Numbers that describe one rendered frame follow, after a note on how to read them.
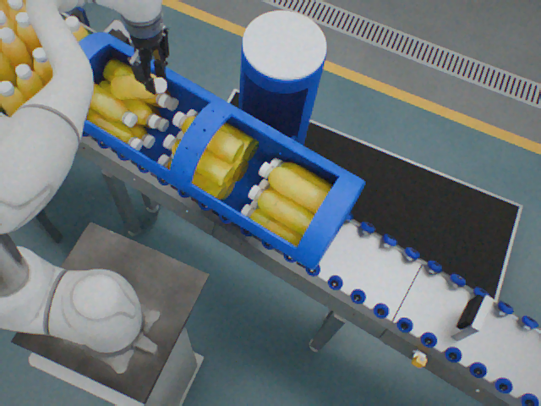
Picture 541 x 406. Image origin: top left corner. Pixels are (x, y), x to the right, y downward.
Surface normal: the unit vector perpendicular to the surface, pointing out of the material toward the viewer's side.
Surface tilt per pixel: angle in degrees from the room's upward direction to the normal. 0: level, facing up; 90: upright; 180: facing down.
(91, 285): 10
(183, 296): 4
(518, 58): 0
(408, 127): 0
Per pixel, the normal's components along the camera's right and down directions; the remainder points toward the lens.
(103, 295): 0.22, -0.44
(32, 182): 0.82, -0.07
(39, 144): 0.57, -0.50
